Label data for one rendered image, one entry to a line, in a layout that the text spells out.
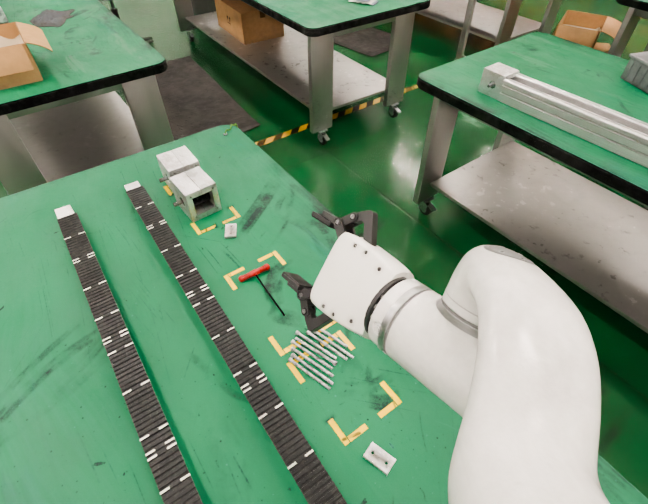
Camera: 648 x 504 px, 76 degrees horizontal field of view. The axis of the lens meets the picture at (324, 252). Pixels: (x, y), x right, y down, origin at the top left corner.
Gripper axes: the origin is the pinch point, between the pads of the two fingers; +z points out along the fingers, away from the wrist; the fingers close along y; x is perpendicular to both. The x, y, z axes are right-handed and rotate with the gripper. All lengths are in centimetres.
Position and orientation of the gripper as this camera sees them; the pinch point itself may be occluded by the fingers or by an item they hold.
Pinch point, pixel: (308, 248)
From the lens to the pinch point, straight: 55.9
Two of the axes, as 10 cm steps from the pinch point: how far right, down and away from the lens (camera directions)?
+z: -6.3, -4.4, 6.4
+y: 4.5, -8.8, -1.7
